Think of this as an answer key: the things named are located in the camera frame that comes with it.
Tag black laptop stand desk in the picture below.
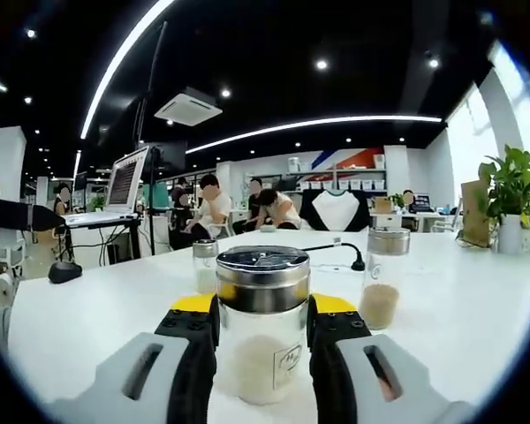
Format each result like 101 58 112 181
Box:
64 216 142 266

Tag round ceiling spotlights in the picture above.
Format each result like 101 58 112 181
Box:
0 28 441 155

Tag dark hanging monitor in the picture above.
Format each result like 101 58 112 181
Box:
136 140 189 171

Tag tall seasoning bottle brown contents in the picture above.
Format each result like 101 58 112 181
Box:
358 226 412 330

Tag black power cable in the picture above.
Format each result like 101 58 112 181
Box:
300 239 366 273

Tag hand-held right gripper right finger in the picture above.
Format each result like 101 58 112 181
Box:
307 293 476 424

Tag ceiling air conditioner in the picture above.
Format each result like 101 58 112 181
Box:
154 87 223 123

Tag black and white shirt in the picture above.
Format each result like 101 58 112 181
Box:
298 188 373 234

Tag long ceiling light strip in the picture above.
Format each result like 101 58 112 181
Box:
185 115 443 155
79 0 176 138

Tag black tripod stand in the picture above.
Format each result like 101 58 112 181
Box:
139 145 164 258

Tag teal board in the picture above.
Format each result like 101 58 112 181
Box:
140 182 170 211

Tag small seasoning bottle cream contents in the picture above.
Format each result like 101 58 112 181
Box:
191 238 221 294

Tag metal storage shelf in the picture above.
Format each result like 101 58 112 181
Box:
285 155 388 194

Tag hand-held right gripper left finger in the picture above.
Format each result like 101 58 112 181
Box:
48 294 220 424

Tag large bright window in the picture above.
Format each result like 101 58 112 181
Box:
445 81 500 208
487 39 530 169

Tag tall seasoning bottle white grains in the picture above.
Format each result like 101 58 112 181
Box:
214 246 314 406

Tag open silver laptop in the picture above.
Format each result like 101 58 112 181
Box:
65 147 150 227

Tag row of white storage bins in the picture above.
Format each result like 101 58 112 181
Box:
287 154 386 192

